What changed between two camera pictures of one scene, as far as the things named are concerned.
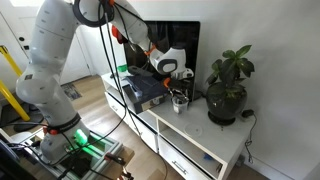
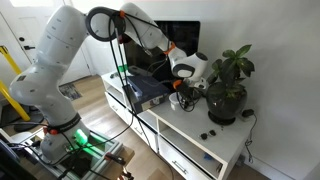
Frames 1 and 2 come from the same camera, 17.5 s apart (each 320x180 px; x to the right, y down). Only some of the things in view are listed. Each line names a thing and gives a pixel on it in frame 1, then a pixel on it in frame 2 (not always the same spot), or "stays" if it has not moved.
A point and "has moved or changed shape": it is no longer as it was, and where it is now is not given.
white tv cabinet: x=188 y=145 stays
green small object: x=122 y=68 stays
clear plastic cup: x=180 y=104 has moved or changed shape
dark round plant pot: x=225 y=101 stays
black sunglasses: x=181 y=100 has moved or changed shape
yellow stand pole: x=5 y=89 stays
